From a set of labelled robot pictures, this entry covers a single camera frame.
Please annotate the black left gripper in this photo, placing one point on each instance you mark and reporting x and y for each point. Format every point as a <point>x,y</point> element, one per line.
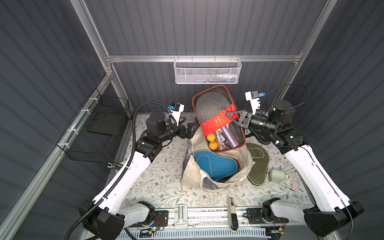
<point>184,131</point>

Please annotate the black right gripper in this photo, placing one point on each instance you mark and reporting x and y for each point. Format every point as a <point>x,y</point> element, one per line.
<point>245,119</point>

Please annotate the red black mesh paddle set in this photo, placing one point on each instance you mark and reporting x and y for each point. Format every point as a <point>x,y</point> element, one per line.
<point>219,132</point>

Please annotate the blue paddle case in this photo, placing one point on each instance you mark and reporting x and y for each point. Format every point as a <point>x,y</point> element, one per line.
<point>219,169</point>

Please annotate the cream canvas tote bag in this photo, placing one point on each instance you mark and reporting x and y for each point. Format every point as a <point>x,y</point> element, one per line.
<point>192,175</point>

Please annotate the green paddle case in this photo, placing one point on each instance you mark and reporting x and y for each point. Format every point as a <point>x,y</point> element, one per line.
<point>261,159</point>

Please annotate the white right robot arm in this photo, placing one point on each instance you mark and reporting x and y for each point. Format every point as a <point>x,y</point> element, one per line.
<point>330,208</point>

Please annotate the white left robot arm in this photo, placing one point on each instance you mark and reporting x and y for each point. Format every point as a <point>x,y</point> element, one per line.
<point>111,197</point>

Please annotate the markers in white basket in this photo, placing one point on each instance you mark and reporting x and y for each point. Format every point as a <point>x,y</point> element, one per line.
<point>220,78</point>

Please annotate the white cup with pens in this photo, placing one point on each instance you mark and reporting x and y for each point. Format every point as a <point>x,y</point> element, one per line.
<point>115,165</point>

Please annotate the pale green mug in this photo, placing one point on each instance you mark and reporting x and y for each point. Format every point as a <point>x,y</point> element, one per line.
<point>277,176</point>

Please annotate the small pink white object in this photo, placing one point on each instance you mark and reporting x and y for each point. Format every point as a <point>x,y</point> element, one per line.
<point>294,186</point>

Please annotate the white black handheld tool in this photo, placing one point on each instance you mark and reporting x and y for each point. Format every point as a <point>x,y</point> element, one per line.
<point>232,216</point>

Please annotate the white wire mesh basket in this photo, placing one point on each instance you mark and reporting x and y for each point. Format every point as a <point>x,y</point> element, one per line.
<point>187,70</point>

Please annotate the black wire basket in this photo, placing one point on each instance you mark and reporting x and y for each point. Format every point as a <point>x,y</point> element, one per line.
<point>97,131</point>

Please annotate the white clamp on rail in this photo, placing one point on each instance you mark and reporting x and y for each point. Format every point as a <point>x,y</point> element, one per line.
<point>181,217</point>

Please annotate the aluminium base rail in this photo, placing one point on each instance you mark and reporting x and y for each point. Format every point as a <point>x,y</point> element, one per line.
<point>210,217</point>

